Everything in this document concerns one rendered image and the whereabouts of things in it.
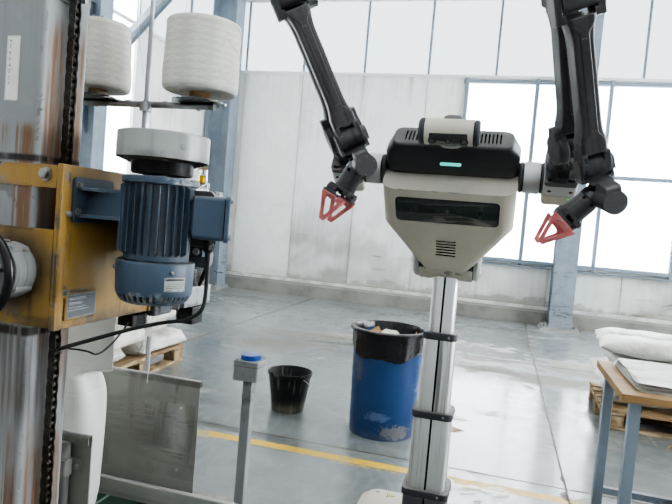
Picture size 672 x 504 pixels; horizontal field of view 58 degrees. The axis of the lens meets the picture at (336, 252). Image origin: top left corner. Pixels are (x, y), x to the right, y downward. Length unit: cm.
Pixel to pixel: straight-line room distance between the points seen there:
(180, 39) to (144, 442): 130
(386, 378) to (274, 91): 733
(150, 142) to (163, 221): 15
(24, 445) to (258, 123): 923
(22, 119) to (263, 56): 935
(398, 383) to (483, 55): 688
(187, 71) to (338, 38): 893
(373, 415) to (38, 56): 291
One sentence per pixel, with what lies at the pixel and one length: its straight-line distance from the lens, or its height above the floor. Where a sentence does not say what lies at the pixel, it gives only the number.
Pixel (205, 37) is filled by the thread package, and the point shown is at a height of 163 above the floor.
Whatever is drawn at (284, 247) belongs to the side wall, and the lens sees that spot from 1002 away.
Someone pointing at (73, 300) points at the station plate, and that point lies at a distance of 129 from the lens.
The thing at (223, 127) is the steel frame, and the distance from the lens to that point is 1030.
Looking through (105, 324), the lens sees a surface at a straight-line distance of 175.
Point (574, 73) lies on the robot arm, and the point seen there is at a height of 164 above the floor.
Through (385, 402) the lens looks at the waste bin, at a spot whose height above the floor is 24.
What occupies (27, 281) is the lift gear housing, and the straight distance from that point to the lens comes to 126.
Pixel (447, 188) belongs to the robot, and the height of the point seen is 139.
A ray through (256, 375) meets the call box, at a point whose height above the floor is 80.
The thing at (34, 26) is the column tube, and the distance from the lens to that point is 133.
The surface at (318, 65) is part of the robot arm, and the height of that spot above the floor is 166.
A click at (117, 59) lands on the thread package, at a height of 159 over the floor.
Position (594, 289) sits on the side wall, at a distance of 953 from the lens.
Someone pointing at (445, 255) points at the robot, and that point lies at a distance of 190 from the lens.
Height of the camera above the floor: 128
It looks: 3 degrees down
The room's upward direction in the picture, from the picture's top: 5 degrees clockwise
